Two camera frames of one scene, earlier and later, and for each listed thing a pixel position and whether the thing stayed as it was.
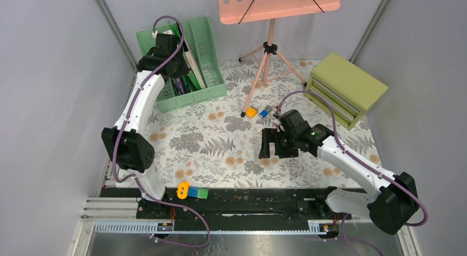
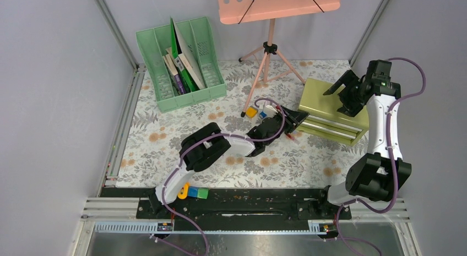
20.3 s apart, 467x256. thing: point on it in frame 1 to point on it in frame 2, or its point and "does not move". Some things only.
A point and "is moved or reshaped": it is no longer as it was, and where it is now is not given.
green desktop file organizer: x=205 y=81 does not move
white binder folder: x=193 y=67 does not move
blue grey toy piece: x=267 y=109 does not move
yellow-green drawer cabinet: x=350 y=90 is moved or reshaped
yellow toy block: x=251 y=112 does not move
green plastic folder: x=190 y=76 is moved or reshaped
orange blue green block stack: x=184 y=190 does not move
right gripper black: x=272 y=135 to x=349 y=79
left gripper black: x=184 y=69 to x=293 y=119
